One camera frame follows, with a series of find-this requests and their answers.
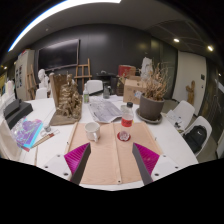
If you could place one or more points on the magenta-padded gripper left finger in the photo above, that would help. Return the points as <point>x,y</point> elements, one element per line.
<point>75,160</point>

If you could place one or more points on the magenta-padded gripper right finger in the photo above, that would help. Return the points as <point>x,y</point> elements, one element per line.
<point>148,161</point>

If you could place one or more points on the clear red-labelled drink bottle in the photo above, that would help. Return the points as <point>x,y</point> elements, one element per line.
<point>126,121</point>

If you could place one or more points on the white ceramic mug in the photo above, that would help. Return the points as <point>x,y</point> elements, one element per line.
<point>91,130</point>

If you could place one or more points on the flat round red coaster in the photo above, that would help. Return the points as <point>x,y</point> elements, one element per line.
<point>118,137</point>

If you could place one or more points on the grey plant saucer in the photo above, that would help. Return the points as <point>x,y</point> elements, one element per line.
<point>156,120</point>

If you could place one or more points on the small paint jar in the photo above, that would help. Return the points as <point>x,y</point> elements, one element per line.
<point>47,128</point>

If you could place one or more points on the papers on chair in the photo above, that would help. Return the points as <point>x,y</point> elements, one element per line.
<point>174,118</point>

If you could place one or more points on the black backpack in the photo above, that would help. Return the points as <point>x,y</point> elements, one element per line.
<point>195,139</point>

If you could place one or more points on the grey pot with dried plant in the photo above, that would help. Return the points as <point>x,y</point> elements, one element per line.
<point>150,108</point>

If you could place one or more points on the colourful holographic sheet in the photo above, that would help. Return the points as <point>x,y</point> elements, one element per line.
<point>28,131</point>

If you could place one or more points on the plastic-wrapped newspaper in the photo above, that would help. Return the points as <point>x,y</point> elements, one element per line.
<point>105,111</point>

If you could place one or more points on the gold sculpture on wooden base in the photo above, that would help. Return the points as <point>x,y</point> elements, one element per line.
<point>68,103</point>

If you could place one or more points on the white plastic chair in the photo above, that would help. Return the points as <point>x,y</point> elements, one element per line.
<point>94,86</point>
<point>204,122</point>
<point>41,93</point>
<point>186,110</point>

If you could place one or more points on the small green-labelled spray bottle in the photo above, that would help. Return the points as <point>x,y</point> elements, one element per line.
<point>86,96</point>

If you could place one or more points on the brown cardboard box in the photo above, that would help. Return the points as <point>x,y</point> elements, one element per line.
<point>131,91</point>

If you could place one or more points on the black box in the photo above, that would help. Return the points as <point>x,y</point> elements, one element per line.
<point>16,111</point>

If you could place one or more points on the wooden mannequin figure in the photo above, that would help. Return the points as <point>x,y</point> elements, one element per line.
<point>190,93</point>

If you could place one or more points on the wooden easel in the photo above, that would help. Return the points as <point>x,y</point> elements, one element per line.
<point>82,75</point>
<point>31,81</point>

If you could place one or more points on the white plaster bust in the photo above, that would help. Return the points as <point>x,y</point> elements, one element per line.
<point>42,76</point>

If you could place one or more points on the red box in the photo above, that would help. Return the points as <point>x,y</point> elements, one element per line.
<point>126,71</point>

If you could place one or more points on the round ceiling spotlight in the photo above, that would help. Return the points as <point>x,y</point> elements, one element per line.
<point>176,40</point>
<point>210,48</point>

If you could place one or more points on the long ceiling light panel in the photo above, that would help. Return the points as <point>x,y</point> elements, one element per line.
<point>56,10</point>

